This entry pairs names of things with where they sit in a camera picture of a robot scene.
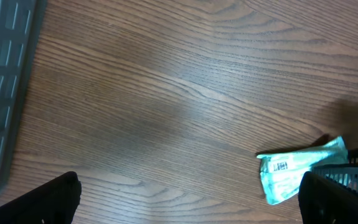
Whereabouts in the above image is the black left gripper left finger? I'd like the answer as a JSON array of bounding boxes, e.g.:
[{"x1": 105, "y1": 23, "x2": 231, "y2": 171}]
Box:
[{"x1": 0, "y1": 171, "x2": 81, "y2": 224}]

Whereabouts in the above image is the grey plastic mesh basket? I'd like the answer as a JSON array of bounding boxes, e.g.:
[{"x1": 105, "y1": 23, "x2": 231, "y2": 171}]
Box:
[{"x1": 0, "y1": 0, "x2": 47, "y2": 193}]

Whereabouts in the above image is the teal snack wrapper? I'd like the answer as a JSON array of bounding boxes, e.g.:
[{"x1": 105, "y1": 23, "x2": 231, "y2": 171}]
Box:
[{"x1": 257, "y1": 136, "x2": 348, "y2": 205}]

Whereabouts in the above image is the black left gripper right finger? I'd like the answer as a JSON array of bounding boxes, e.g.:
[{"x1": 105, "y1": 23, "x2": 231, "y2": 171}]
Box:
[{"x1": 298, "y1": 172, "x2": 358, "y2": 224}]

